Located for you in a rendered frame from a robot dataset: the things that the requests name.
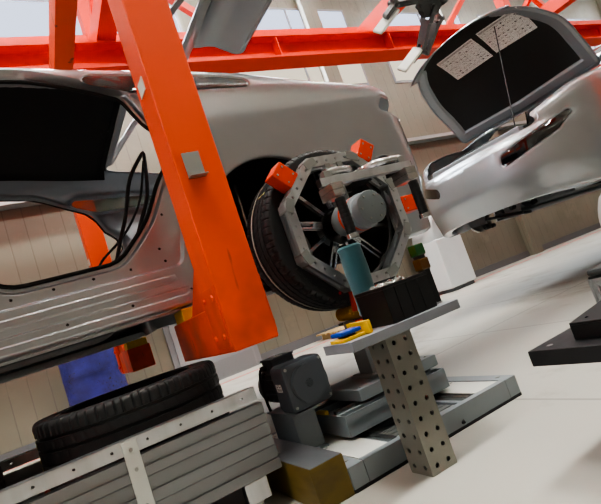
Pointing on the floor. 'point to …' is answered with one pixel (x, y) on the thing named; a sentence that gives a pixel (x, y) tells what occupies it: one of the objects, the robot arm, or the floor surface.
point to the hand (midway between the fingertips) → (392, 49)
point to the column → (412, 405)
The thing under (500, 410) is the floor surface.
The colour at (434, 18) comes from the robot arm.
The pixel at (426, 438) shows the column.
